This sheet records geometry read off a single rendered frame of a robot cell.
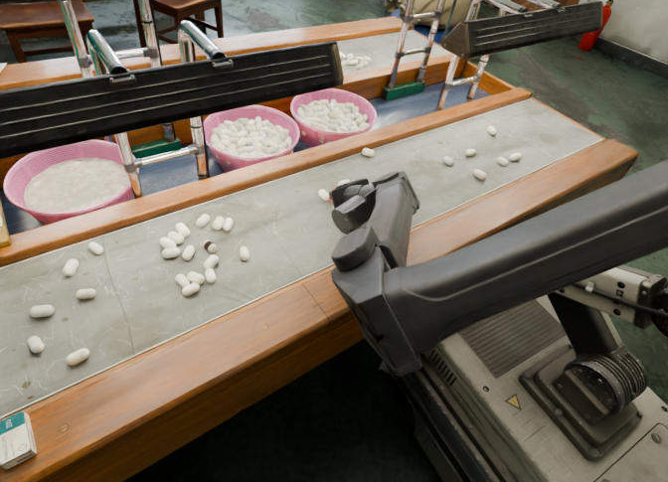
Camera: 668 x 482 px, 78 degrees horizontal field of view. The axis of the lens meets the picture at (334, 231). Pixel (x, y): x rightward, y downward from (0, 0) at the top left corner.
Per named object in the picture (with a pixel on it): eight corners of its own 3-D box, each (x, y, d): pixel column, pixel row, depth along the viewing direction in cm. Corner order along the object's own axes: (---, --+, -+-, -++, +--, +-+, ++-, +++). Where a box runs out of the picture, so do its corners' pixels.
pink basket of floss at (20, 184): (166, 184, 108) (159, 153, 101) (104, 256, 89) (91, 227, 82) (73, 160, 110) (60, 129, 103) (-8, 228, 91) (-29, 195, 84)
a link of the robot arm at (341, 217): (420, 210, 78) (402, 169, 76) (379, 241, 73) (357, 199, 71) (384, 214, 88) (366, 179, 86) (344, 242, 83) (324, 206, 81)
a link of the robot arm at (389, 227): (418, 336, 41) (370, 244, 39) (368, 352, 43) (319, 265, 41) (424, 207, 80) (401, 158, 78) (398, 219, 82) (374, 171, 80)
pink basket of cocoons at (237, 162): (315, 156, 124) (318, 129, 118) (255, 200, 108) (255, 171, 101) (249, 122, 133) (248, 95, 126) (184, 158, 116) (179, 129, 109)
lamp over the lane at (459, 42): (599, 31, 125) (614, 5, 120) (463, 61, 96) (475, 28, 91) (577, 21, 129) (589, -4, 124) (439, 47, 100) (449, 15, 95)
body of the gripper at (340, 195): (326, 191, 89) (345, 190, 83) (363, 178, 94) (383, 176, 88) (334, 219, 91) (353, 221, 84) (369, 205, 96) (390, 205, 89)
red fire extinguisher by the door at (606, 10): (594, 49, 430) (623, -2, 395) (586, 52, 421) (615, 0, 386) (582, 44, 437) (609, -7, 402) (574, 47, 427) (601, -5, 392)
